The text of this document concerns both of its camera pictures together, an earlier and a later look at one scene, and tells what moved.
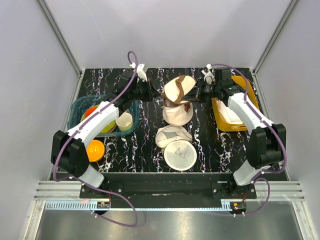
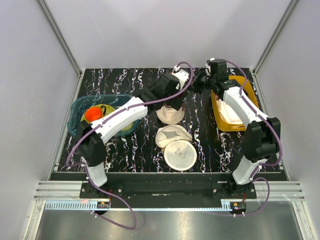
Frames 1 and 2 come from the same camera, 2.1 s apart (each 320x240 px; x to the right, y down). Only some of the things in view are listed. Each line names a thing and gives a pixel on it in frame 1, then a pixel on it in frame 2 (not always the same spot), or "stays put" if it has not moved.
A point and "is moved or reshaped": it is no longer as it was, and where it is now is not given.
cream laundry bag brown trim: x=175 y=88 is moved or reshaped
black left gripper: x=150 y=90 -> x=176 y=103
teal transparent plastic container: x=126 y=122 stays put
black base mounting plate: x=172 y=190 stays put
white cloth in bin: x=228 y=114 stays put
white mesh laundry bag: x=179 y=152 stays put
